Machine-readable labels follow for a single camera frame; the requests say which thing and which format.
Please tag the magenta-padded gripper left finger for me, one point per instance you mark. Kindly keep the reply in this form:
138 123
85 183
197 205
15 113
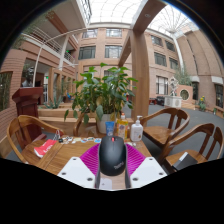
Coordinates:
76 171

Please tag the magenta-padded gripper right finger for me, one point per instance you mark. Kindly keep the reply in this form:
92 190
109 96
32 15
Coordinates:
148 171

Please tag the black computer mouse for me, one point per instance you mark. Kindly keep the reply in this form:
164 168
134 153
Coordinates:
112 155

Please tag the black notebook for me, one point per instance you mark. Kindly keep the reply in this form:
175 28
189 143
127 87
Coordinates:
185 161

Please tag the red bag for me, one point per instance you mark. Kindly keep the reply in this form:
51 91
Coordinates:
45 148

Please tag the wooden armchair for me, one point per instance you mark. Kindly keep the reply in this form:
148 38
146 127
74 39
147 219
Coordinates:
160 133
203 128
20 125

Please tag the white pump bottle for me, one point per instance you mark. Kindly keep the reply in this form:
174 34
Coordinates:
136 130

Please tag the yellow liquid bottle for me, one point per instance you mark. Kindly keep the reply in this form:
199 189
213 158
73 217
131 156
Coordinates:
122 128

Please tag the blue tube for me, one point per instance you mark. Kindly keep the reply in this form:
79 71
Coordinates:
110 128

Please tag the green potted plant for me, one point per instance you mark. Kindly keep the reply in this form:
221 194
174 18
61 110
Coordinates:
103 90

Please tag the white statue on pedestal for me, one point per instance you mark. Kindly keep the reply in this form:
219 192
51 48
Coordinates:
173 100

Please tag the wooden post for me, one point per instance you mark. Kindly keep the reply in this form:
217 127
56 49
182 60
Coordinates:
139 66

